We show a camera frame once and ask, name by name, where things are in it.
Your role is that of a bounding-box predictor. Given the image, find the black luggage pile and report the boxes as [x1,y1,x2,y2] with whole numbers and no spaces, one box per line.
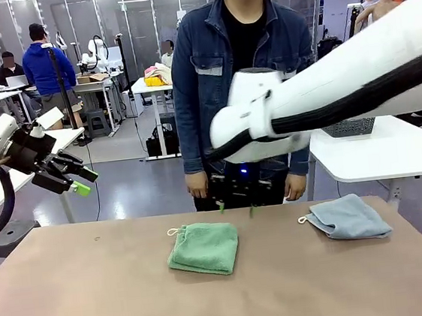
[314,36,345,57]

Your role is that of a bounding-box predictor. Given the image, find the white side table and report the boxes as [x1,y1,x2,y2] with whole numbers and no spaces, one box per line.
[300,111,422,212]
[0,126,96,231]

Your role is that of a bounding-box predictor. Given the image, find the person's right denim forearm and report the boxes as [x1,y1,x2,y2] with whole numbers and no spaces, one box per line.
[174,105,209,176]

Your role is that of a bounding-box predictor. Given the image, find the person's right hand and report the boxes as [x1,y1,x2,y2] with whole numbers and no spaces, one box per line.
[185,170,211,201]

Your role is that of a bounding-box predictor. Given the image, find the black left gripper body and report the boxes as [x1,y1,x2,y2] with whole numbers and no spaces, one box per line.
[2,121,62,179]

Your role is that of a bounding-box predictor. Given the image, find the black pole stand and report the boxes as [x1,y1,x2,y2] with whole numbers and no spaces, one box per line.
[114,32,138,119]

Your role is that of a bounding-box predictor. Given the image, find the grey plastic lattice basket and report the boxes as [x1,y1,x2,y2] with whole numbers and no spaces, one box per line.
[321,116,378,140]

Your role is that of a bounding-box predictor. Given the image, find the person in denim jacket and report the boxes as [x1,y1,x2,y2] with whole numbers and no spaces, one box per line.
[162,0,330,215]

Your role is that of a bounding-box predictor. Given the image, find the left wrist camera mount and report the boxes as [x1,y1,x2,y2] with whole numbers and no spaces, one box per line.
[22,120,47,140]

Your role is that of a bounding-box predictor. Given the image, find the person in black hoodie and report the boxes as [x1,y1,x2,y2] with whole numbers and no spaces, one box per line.
[0,50,28,90]

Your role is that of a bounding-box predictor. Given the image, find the blue-grey towel with loop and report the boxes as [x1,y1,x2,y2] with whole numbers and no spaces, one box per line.
[294,189,394,248]

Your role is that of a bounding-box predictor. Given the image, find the grey laptop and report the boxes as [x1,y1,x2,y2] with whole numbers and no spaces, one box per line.
[5,74,30,90]

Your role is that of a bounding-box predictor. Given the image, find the person's left hand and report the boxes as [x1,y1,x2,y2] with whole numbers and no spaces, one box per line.
[281,172,309,203]

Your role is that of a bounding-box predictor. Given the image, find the black light stand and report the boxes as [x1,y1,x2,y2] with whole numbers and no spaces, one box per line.
[41,39,89,150]

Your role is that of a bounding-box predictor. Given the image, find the person's left denim forearm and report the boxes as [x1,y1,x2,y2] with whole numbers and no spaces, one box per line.
[285,132,315,177]

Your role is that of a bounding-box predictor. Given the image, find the black bag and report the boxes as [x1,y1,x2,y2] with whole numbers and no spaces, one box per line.
[144,125,180,158]

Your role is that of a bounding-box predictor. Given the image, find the person in blue hoodie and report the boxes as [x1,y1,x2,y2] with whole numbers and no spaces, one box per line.
[17,19,83,134]

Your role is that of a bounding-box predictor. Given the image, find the seated person in white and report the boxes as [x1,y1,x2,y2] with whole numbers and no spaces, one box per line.
[159,39,176,68]

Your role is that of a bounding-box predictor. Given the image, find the grey plastic stool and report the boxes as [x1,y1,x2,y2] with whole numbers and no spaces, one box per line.
[85,108,114,140]
[159,112,179,138]
[0,217,46,275]

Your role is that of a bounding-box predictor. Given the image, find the open cardboard box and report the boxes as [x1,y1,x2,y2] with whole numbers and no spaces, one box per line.
[75,71,110,86]

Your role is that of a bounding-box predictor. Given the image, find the thin black hanging cable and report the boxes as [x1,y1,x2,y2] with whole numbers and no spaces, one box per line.
[86,140,104,221]

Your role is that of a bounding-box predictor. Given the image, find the yellow pouch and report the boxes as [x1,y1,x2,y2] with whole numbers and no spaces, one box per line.
[143,75,166,88]

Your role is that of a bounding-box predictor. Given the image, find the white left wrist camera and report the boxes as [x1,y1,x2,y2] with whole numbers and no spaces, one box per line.
[34,105,67,133]

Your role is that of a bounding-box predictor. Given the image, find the white standing desk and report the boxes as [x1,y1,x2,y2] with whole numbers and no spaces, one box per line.
[129,74,182,164]

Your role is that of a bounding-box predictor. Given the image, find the green towel with loop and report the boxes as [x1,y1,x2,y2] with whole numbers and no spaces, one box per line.
[163,218,243,282]

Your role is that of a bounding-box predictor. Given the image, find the beige mannequin grey trousers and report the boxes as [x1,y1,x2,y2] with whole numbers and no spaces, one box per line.
[353,0,405,32]

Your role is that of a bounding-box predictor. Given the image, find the white computer tower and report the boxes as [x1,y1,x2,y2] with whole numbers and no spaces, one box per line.
[119,89,146,119]

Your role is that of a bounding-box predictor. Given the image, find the cream cloth pile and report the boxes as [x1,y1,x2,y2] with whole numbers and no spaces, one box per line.
[143,60,173,87]

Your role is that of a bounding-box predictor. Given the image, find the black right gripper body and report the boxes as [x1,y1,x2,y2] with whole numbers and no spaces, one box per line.
[206,158,276,206]

